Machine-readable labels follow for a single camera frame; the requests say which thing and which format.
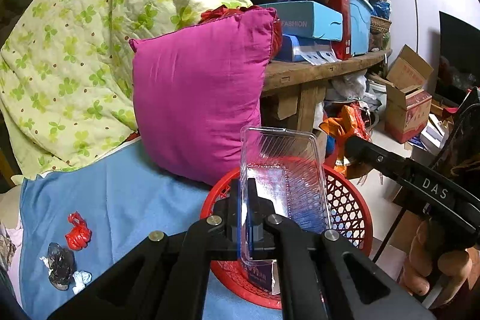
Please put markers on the blue blanket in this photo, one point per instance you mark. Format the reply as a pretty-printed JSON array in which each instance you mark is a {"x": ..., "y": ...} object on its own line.
[{"x": 131, "y": 200}]

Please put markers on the cream pillow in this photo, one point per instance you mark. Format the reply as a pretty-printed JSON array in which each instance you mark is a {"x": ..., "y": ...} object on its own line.
[{"x": 9, "y": 207}]

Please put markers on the crumpled white tissue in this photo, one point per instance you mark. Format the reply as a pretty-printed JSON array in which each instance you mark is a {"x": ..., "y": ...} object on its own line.
[
  {"x": 44, "y": 262},
  {"x": 81, "y": 278}
]

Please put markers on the red gift box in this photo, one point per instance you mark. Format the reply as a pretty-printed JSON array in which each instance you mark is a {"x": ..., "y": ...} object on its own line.
[{"x": 333, "y": 1}]

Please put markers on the beige floral cloth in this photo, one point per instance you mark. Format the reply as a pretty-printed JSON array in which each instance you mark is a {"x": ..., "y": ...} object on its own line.
[{"x": 5, "y": 248}]

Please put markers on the blue plastic bag on shelf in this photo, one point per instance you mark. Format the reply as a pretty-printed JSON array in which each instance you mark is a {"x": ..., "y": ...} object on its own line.
[{"x": 380, "y": 7}]

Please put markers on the clear plastic tray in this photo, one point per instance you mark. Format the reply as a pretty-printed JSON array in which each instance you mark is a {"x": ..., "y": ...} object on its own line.
[{"x": 285, "y": 170}]

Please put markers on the light blue shoe box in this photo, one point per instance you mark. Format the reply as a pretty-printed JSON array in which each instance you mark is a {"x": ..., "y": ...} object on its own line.
[{"x": 311, "y": 20}]

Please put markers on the blue box with white labels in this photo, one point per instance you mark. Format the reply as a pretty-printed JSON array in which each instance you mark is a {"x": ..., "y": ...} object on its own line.
[{"x": 292, "y": 48}]

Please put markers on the green clover print quilt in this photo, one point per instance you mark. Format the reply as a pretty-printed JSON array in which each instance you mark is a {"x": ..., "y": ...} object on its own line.
[{"x": 93, "y": 42}]

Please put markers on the red shiny plastic bag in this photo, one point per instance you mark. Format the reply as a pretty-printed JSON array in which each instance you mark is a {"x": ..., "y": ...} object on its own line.
[{"x": 215, "y": 13}]

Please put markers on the white plastic bag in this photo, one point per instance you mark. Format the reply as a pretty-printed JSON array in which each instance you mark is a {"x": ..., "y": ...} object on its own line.
[{"x": 348, "y": 85}]

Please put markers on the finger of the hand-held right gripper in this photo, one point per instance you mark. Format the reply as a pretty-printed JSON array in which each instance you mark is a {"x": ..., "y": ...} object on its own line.
[{"x": 375, "y": 155}]

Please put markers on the open brown cardboard box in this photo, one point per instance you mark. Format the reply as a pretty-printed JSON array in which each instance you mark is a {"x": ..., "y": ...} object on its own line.
[{"x": 407, "y": 117}]

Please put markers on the blue plastic bin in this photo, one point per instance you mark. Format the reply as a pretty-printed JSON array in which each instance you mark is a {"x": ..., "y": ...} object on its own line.
[{"x": 360, "y": 27}]

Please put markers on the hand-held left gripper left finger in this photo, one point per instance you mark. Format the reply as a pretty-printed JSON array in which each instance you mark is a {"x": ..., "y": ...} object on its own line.
[{"x": 221, "y": 233}]

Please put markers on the black plastic wrapper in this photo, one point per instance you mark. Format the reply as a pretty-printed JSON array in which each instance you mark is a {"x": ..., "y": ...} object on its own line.
[{"x": 60, "y": 265}]

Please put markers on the blue toothpaste box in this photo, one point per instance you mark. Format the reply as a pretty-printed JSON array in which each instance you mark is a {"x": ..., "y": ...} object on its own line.
[{"x": 258, "y": 275}]

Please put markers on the small knotted red plastic bag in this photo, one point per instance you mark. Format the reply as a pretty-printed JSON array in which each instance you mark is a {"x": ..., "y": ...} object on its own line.
[{"x": 77, "y": 237}]

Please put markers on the red plastic mesh basket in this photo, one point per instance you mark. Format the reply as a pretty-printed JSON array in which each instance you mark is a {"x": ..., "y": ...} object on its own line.
[{"x": 345, "y": 207}]

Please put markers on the wooden bench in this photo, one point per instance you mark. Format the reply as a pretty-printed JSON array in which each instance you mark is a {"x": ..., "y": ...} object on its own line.
[{"x": 300, "y": 72}]

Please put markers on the red printed plastic bag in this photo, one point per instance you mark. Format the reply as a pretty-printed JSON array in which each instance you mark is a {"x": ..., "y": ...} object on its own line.
[{"x": 360, "y": 121}]

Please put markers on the white cloth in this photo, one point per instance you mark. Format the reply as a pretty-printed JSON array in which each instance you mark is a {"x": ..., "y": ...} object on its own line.
[{"x": 15, "y": 275}]

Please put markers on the magenta pillow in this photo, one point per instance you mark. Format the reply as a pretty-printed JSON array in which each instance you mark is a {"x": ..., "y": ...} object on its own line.
[{"x": 195, "y": 91}]

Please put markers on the black screen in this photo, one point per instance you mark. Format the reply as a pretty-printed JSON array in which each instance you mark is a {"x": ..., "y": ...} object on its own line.
[{"x": 457, "y": 54}]

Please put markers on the small white box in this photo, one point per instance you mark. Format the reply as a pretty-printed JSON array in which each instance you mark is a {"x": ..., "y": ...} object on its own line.
[{"x": 431, "y": 134}]

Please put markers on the person's right hand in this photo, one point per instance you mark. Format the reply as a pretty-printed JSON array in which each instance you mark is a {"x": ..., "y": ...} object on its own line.
[{"x": 450, "y": 269}]

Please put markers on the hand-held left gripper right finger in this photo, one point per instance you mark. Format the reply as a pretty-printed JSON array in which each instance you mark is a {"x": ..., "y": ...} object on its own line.
[{"x": 262, "y": 230}]

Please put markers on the wicker basket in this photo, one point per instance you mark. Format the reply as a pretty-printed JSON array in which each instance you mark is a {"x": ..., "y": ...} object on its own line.
[{"x": 380, "y": 24}]

